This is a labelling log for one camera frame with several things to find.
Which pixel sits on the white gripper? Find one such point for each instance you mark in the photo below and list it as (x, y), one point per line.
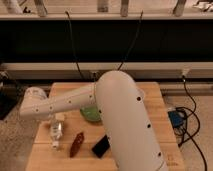
(58, 117)

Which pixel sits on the clear plastic bottle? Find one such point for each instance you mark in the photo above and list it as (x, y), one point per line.
(55, 133)

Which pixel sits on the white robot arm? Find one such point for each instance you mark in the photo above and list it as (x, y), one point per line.
(119, 101)

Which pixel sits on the green ceramic bowl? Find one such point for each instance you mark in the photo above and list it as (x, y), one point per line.
(90, 114)

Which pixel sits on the brown oblong object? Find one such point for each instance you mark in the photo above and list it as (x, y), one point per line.
(76, 144)

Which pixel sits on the black rectangular object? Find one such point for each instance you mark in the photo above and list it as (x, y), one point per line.
(101, 147)

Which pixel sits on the blue power device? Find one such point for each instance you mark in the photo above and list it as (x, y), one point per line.
(175, 119)

